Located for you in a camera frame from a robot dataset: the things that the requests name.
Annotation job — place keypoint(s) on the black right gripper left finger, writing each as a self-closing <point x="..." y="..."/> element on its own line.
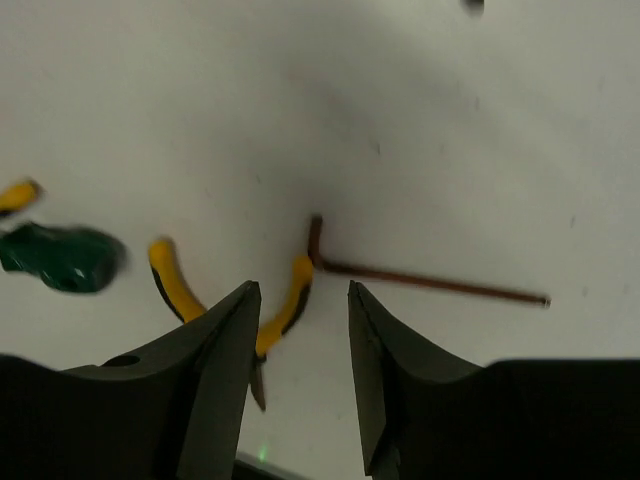
<point x="170" y="409"/>

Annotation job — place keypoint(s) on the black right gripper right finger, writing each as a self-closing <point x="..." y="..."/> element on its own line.
<point x="425" y="413"/>

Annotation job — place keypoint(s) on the yellow needle-nose pliers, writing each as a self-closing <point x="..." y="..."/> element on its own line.
<point x="18" y="197"/>
<point x="183" y="303"/>

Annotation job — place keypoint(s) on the green stubby screwdriver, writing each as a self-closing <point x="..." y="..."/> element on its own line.
<point x="75" y="260"/>
<point x="474" y="7"/>

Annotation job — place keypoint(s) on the brown hex key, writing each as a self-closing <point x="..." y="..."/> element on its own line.
<point x="335" y="267"/>

